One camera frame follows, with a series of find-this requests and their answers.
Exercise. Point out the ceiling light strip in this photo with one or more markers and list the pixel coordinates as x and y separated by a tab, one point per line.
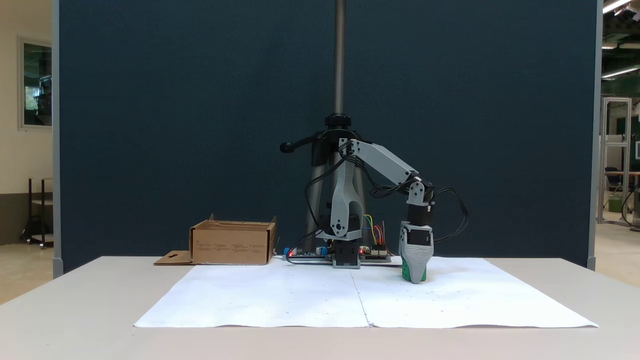
620	72

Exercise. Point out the grey ribbed moving gripper finger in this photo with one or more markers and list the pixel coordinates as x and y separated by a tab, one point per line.
416	260

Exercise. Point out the framed wall window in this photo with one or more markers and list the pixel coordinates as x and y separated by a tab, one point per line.
37	82

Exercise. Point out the circuit board with red LED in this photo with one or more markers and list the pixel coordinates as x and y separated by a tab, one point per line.
377	256

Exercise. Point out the dark blue partition panel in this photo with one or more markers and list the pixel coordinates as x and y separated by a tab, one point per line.
200	125

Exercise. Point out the brown cardboard box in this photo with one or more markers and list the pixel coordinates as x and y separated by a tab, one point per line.
230	245

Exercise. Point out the white paper sheet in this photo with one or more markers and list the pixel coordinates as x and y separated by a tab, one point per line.
260	295
475	295

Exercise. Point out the dark shelf cart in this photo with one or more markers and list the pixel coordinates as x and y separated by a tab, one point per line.
37	215

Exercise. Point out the blue circuit board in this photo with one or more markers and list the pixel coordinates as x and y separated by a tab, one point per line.
305	254

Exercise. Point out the green bin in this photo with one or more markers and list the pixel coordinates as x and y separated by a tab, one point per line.
615	203

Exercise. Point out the green die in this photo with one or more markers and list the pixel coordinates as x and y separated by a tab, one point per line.
406	272

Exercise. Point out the aluminium frame rack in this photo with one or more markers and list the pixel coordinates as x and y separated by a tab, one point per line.
616	150

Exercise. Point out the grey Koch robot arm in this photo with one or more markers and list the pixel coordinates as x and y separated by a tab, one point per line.
385	162

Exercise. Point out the black tripod with metal column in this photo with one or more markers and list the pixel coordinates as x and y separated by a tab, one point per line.
340	60

